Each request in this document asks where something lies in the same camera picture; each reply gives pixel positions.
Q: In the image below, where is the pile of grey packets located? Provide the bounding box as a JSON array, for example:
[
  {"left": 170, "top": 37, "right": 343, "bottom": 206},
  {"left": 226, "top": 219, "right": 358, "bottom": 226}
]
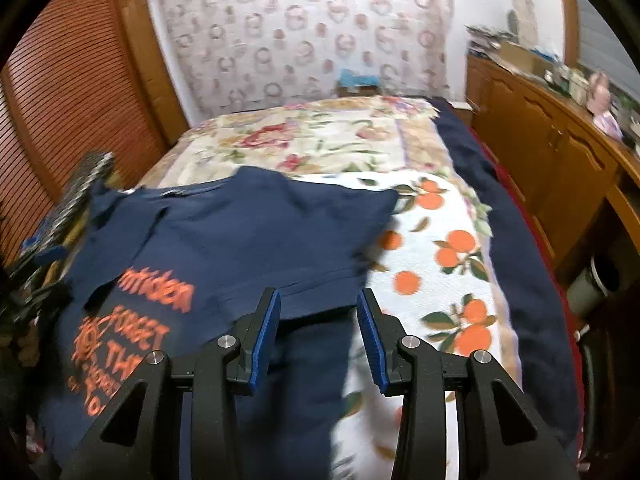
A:
[{"left": 466, "top": 22, "right": 516, "bottom": 57}]

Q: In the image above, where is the grey window shutter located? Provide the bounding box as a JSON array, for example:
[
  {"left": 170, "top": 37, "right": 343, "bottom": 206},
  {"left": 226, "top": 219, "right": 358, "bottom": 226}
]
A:
[{"left": 575, "top": 0, "right": 640, "bottom": 91}]

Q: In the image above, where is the purple tissue pack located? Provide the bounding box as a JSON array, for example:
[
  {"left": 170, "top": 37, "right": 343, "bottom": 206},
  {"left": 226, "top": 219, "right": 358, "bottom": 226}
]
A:
[{"left": 594, "top": 112, "right": 625, "bottom": 141}]

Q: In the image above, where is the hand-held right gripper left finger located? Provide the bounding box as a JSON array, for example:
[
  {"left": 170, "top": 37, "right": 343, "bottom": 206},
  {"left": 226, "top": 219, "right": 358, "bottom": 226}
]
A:
[{"left": 60, "top": 287, "right": 282, "bottom": 480}]

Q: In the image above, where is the cream floral quilt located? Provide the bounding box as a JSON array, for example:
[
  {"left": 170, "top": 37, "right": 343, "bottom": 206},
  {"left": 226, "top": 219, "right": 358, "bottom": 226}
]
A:
[{"left": 135, "top": 95, "right": 496, "bottom": 271}]

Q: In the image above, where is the beige lace curtain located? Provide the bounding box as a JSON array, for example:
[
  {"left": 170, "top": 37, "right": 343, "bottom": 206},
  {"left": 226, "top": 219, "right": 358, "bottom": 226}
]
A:
[{"left": 500, "top": 0, "right": 538, "bottom": 46}]

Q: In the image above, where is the wooden sideboard cabinet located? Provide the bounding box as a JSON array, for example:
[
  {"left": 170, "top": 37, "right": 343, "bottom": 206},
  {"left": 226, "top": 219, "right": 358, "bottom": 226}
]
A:
[{"left": 465, "top": 52, "right": 640, "bottom": 281}]

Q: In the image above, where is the navy blanket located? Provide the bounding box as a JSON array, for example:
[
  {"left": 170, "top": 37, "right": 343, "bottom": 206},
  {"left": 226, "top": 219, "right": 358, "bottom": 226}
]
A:
[{"left": 430, "top": 97, "right": 586, "bottom": 461}]

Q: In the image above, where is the navy t-shirt with orange print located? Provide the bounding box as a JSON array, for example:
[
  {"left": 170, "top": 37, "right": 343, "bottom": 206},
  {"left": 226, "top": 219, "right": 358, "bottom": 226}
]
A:
[{"left": 37, "top": 166, "right": 401, "bottom": 480}]

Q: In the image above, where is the open cardboard box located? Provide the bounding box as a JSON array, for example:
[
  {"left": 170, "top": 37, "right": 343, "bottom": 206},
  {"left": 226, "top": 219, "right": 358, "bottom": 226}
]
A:
[{"left": 492, "top": 40, "right": 553, "bottom": 78}]

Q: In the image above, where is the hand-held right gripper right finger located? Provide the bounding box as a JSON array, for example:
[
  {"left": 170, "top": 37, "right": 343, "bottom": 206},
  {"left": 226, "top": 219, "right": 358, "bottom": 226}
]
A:
[{"left": 356, "top": 288, "right": 581, "bottom": 480}]

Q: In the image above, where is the ring-patterned pale curtain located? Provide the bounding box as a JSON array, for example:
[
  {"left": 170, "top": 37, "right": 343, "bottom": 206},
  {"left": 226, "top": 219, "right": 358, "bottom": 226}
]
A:
[{"left": 145, "top": 0, "right": 456, "bottom": 121}]

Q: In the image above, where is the wooden window frame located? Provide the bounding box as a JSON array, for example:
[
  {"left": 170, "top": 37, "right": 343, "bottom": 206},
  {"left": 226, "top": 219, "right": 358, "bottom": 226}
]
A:
[{"left": 557, "top": 0, "right": 581, "bottom": 66}]

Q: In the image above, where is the wooden louvred door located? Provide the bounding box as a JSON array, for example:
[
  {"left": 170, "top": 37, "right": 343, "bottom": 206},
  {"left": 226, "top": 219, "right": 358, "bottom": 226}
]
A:
[{"left": 0, "top": 0, "right": 191, "bottom": 266}]

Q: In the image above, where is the grey cup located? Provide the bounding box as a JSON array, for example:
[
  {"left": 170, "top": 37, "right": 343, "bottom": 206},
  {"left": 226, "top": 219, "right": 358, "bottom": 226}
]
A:
[{"left": 565, "top": 255, "right": 621, "bottom": 316}]

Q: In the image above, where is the white orange-fruit print blanket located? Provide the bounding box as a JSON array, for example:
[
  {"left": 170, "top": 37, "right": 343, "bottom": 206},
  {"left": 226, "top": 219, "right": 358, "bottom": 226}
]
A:
[{"left": 295, "top": 170, "right": 523, "bottom": 480}]

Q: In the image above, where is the pink kettle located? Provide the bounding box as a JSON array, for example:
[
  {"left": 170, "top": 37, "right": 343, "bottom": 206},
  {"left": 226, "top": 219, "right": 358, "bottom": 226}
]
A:
[{"left": 585, "top": 71, "right": 613, "bottom": 117}]

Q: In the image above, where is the golden brown cloth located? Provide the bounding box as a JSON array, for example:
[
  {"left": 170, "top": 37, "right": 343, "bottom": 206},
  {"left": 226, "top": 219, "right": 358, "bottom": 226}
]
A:
[{"left": 32, "top": 230, "right": 81, "bottom": 286}]

